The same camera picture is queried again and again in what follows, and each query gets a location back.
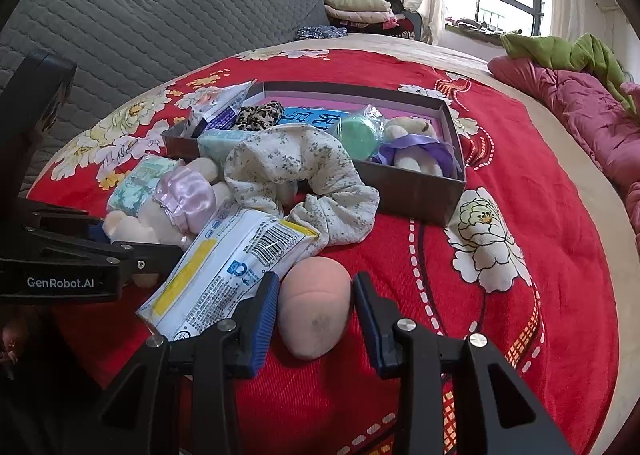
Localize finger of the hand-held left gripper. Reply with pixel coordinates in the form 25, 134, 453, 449
20, 199, 114, 247
106, 242, 185, 281

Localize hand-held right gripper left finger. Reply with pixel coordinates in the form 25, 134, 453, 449
90, 271, 281, 455

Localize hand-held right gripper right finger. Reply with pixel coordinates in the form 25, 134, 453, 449
352, 271, 576, 455

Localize peach makeup sponge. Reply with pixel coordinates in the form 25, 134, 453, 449
277, 256, 352, 361

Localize yellow and white wipes packet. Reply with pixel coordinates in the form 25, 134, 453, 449
136, 208, 321, 343

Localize teddy bear with pink dress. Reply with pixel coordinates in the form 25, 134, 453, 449
102, 158, 236, 288

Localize green floral tissue pack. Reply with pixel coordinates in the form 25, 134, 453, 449
106, 156, 183, 216

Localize brown cardboard box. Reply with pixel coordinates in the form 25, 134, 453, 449
161, 80, 468, 228

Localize floral fabric scrunchie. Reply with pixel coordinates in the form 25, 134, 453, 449
222, 128, 381, 248

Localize blue and white packet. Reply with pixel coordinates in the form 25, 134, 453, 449
180, 80, 256, 138

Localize leopard print scrunchie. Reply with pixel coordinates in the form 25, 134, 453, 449
234, 101, 286, 133

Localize green puff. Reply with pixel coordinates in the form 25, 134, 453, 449
327, 104, 388, 163

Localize teddy bear with purple dress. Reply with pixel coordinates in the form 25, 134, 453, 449
372, 116, 463, 179

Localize person's left hand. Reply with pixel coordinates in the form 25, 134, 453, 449
0, 320, 23, 368

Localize pink and blue book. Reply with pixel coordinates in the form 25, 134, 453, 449
257, 89, 443, 136

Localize red floral blanket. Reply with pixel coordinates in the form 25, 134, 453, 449
25, 48, 621, 455

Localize grey quilted headboard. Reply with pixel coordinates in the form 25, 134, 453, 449
0, 0, 328, 136

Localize dark blue patterned cloth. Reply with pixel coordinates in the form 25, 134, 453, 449
295, 24, 346, 41

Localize dark red clothes pile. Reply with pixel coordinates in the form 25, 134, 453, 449
332, 12, 416, 36

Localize pink quilt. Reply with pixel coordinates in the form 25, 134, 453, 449
487, 55, 640, 236

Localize pink folded blanket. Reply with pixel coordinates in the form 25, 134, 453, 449
327, 9, 396, 27

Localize window sill cushions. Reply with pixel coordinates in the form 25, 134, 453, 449
445, 18, 531, 36

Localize cream folded blanket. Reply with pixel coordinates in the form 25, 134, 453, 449
322, 0, 393, 12

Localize green blanket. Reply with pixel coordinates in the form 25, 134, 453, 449
500, 32, 638, 113

